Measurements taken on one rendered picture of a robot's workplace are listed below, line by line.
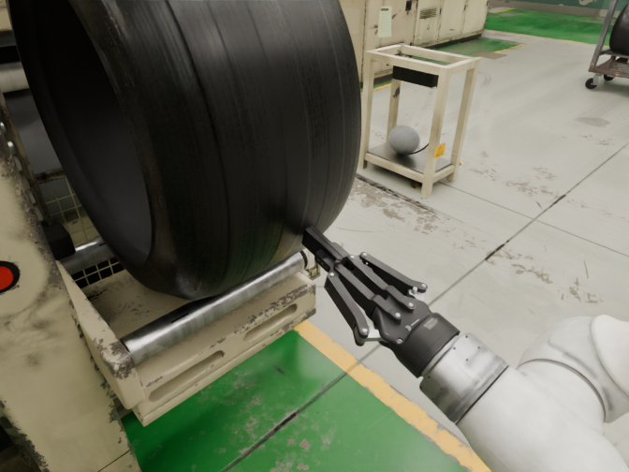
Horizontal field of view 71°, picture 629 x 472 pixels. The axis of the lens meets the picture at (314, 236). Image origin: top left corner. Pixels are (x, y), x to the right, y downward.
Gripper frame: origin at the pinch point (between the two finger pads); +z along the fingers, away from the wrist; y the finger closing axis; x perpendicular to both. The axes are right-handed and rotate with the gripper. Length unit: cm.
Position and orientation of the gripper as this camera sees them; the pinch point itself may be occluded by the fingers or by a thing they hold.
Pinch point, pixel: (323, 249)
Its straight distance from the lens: 61.0
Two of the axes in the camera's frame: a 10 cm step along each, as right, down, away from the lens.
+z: -6.6, -6.0, 4.5
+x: -1.7, 7.0, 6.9
